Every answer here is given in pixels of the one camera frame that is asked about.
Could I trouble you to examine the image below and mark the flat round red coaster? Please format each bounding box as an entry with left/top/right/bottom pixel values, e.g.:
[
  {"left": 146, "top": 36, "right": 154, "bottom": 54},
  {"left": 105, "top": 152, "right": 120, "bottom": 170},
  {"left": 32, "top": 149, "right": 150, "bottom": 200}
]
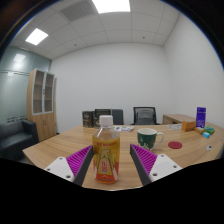
[{"left": 167, "top": 140, "right": 184, "bottom": 150}]

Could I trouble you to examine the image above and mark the orange-label drink bottle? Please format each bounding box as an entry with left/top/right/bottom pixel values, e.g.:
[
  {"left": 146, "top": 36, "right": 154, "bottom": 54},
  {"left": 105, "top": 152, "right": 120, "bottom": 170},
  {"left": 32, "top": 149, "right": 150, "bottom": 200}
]
[{"left": 92, "top": 115, "right": 121, "bottom": 185}]

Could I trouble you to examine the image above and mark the ceiling air vent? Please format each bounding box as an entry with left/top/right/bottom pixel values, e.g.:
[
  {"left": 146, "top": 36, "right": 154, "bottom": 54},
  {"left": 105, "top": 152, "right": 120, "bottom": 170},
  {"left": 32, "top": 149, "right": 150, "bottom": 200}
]
[{"left": 60, "top": 0, "right": 96, "bottom": 22}]

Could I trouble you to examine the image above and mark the orange cardboard box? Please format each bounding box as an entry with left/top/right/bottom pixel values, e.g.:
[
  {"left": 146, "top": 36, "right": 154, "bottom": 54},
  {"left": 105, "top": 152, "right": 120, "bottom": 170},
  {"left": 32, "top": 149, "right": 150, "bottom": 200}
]
[{"left": 181, "top": 120, "right": 197, "bottom": 132}]

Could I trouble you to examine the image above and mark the green packet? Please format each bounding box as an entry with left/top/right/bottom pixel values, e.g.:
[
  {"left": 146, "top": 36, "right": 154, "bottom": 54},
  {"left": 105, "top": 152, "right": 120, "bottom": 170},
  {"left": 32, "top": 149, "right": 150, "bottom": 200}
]
[{"left": 203, "top": 125, "right": 216, "bottom": 136}]

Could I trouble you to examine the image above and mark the black sofa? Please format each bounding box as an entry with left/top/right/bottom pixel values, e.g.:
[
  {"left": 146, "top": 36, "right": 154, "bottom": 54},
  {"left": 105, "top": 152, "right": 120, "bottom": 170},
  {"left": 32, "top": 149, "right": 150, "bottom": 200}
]
[{"left": 0, "top": 119, "right": 40, "bottom": 161}]

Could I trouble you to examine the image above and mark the dark solid-back office chair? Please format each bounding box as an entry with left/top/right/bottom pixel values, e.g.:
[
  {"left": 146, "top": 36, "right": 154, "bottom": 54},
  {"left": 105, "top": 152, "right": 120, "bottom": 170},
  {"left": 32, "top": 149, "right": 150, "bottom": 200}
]
[{"left": 111, "top": 108, "right": 125, "bottom": 126}]

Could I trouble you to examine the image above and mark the wooden shelf cabinet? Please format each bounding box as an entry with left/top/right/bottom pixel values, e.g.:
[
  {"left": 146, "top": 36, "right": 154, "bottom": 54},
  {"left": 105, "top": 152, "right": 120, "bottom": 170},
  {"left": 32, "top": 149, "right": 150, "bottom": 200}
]
[{"left": 26, "top": 68, "right": 58, "bottom": 143}]

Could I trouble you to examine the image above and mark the small ceiling light panel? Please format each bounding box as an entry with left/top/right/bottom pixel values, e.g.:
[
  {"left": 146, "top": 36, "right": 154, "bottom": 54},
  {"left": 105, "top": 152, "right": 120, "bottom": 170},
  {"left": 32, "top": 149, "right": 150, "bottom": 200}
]
[{"left": 25, "top": 27, "right": 49, "bottom": 46}]

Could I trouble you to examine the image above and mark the large ceiling light panel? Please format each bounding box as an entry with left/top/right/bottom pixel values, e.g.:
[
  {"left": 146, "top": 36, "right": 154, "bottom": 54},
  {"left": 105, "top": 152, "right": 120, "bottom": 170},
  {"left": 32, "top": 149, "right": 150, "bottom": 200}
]
[{"left": 91, "top": 0, "right": 131, "bottom": 14}]

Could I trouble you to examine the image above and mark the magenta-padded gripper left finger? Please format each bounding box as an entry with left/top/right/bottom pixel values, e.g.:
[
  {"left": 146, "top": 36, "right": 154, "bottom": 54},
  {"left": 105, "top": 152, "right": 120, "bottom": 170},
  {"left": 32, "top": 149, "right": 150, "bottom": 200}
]
[{"left": 44, "top": 144, "right": 95, "bottom": 187}]

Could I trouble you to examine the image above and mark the purple standing box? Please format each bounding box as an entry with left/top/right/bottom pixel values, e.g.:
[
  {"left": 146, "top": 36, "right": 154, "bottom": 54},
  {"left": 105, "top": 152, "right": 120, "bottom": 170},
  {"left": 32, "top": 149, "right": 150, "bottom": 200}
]
[{"left": 195, "top": 106, "right": 207, "bottom": 129}]

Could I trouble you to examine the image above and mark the black mesh-back office chair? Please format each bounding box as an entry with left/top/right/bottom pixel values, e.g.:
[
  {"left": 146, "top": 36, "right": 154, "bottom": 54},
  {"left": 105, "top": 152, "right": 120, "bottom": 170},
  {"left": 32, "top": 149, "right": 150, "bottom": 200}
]
[{"left": 132, "top": 106, "right": 158, "bottom": 126}]

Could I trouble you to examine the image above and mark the green and white mug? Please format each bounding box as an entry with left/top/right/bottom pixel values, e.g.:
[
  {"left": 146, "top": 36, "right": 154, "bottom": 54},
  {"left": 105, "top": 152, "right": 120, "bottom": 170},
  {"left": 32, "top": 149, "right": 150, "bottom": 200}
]
[{"left": 136, "top": 127, "right": 165, "bottom": 152}]

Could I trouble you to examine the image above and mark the wooden side desk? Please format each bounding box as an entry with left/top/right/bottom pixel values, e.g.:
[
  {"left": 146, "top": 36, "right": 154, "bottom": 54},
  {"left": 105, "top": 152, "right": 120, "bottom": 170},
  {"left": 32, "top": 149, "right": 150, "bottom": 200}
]
[{"left": 162, "top": 113, "right": 198, "bottom": 126}]

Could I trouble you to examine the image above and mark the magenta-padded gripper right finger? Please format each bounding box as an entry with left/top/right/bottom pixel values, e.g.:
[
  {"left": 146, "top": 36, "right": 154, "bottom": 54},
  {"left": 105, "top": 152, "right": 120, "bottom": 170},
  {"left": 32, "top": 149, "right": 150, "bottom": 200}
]
[{"left": 129, "top": 143, "right": 183, "bottom": 186}]

